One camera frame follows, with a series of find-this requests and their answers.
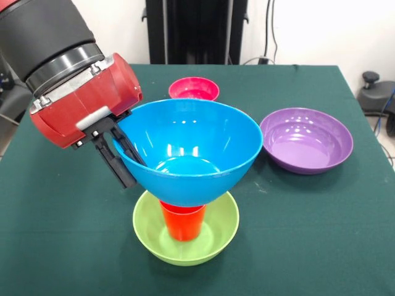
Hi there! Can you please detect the purple bowl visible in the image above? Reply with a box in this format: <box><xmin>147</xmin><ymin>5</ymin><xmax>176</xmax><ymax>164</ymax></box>
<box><xmin>259</xmin><ymin>107</ymin><xmax>354</xmax><ymax>176</ymax></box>

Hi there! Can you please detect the black chair base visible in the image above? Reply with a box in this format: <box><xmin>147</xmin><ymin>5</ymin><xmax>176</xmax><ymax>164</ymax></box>
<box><xmin>0</xmin><ymin>55</ymin><xmax>35</xmax><ymax>127</ymax></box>
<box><xmin>357</xmin><ymin>71</ymin><xmax>395</xmax><ymax>117</ymax></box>

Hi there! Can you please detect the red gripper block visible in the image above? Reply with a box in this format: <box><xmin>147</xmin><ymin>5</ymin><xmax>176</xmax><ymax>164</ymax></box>
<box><xmin>29</xmin><ymin>52</ymin><xmax>148</xmax><ymax>189</ymax></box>

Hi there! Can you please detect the blue bowl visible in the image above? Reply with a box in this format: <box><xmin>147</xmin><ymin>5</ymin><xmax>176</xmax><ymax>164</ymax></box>
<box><xmin>112</xmin><ymin>98</ymin><xmax>264</xmax><ymax>208</ymax></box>

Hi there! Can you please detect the green bowl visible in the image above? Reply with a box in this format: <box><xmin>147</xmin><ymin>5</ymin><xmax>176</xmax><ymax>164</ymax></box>
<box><xmin>132</xmin><ymin>190</ymin><xmax>240</xmax><ymax>267</ymax></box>

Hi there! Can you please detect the black wall cable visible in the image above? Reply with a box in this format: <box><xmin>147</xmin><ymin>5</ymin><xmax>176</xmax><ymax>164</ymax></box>
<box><xmin>264</xmin><ymin>0</ymin><xmax>278</xmax><ymax>64</ymax></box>

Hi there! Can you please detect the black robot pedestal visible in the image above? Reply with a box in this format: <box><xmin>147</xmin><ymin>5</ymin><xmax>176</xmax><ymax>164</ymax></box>
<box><xmin>141</xmin><ymin>0</ymin><xmax>249</xmax><ymax>65</ymax></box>

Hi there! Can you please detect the small pink bowl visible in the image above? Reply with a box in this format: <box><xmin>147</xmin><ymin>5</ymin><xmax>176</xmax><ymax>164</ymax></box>
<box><xmin>168</xmin><ymin>76</ymin><xmax>220</xmax><ymax>102</ymax></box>

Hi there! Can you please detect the dark green table cloth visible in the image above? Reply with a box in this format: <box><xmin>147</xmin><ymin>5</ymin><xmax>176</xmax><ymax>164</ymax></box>
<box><xmin>0</xmin><ymin>63</ymin><xmax>395</xmax><ymax>296</ymax></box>

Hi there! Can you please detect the red cup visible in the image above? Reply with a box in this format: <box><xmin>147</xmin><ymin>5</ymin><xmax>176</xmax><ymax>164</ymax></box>
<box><xmin>159</xmin><ymin>199</ymin><xmax>207</xmax><ymax>242</ymax></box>

